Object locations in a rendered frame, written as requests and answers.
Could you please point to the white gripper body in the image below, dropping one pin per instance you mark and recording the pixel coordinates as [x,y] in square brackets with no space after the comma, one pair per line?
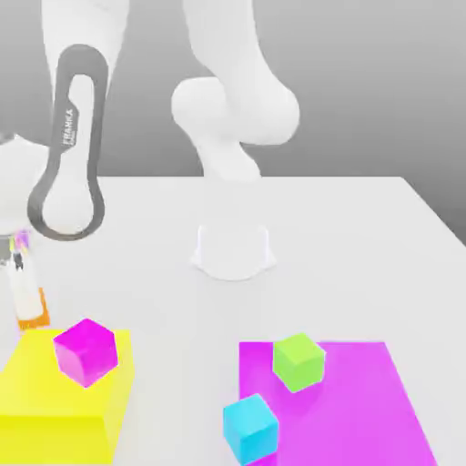
[24,295]

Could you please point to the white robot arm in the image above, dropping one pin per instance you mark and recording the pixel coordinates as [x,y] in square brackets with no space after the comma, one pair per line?
[233,120]

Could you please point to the small magenta cube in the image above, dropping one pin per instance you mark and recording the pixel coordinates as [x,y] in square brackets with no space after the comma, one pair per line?
[85,351]

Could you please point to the small cyan cube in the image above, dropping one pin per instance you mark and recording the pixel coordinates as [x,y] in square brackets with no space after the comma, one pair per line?
[249,427]

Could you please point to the small green cube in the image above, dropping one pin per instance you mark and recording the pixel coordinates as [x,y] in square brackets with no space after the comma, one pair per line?
[299,362]

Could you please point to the large yellow box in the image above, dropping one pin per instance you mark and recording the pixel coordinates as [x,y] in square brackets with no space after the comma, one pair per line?
[40,407]

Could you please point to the large magenta box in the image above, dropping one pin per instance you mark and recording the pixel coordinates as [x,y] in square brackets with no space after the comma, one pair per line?
[356,407]

